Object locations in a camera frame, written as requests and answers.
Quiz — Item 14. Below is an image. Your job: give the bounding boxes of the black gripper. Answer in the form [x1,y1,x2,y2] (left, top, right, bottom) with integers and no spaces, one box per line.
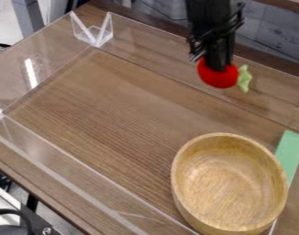
[186,3,246,72]

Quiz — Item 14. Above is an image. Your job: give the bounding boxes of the red plush fruit green stem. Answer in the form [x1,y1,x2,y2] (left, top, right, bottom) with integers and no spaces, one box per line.
[198,59,252,93]

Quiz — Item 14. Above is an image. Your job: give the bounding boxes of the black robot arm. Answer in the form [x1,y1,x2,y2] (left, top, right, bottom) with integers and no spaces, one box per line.
[186,0,246,72]

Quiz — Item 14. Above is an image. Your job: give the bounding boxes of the green tape strip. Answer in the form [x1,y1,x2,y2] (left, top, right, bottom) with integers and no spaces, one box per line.
[275,130,299,184]

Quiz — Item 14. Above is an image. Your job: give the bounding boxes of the wooden bowl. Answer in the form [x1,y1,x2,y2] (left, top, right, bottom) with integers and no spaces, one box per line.
[171,132,288,235]

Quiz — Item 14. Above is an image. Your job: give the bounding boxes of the clear acrylic enclosure wall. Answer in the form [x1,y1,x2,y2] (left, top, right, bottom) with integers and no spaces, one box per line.
[0,8,299,235]

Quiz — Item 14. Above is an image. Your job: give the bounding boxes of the black cable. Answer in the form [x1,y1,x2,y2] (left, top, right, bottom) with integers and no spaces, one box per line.
[0,209,35,235]

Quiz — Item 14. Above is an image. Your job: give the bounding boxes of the black metal bracket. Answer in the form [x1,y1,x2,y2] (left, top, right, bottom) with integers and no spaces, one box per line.
[21,205,63,235]

